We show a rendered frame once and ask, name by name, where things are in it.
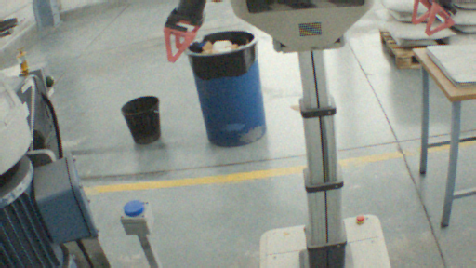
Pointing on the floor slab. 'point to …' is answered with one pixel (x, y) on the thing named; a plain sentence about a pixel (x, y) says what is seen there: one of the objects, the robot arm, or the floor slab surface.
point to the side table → (451, 127)
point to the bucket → (143, 118)
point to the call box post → (150, 250)
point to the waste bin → (229, 88)
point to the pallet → (402, 50)
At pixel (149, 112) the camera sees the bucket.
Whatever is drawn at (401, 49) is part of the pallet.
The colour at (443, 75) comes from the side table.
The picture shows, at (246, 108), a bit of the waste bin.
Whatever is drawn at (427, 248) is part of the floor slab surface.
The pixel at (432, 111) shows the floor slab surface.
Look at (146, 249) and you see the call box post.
